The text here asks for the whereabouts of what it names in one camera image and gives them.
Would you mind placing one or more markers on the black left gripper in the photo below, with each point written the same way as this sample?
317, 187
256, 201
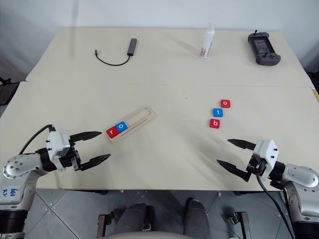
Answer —
74, 159

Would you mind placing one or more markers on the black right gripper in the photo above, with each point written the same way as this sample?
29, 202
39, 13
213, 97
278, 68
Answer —
256, 165

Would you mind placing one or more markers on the red letter b tile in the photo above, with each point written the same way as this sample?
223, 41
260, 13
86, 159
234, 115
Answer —
214, 123

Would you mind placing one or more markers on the blue letter t tile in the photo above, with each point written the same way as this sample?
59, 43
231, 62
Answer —
218, 112

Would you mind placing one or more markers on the red letter o tile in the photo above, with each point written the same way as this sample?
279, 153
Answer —
225, 103

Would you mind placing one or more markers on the wooden letter tray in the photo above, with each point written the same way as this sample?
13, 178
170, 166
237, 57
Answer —
140, 118

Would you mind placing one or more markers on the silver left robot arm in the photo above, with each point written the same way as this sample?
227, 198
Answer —
17, 166

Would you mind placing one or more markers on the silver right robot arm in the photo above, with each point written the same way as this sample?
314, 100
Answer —
300, 175

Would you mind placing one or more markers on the red letter r tile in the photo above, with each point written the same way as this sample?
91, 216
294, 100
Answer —
112, 132

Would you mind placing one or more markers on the blue letter o tile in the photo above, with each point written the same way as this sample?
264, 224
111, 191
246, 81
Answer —
121, 127

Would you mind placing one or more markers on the dark rounded shape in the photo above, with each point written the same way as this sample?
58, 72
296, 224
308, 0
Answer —
197, 216
133, 219

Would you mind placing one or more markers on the black object beside table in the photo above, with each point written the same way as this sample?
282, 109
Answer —
6, 90

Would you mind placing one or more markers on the dark grey handheld controller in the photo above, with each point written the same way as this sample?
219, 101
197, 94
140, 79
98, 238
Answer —
263, 49

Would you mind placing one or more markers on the white plastic spray bottle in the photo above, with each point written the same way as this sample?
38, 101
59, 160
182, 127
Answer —
207, 42

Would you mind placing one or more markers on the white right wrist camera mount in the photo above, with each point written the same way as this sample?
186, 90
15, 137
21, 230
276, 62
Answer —
267, 152

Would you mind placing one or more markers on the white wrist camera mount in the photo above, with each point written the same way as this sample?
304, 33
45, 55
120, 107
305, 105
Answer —
57, 147
267, 152

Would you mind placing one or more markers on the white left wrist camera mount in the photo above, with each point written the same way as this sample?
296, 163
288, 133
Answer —
57, 147

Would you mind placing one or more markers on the brown metal stand frame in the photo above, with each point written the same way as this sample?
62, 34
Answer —
101, 225
243, 224

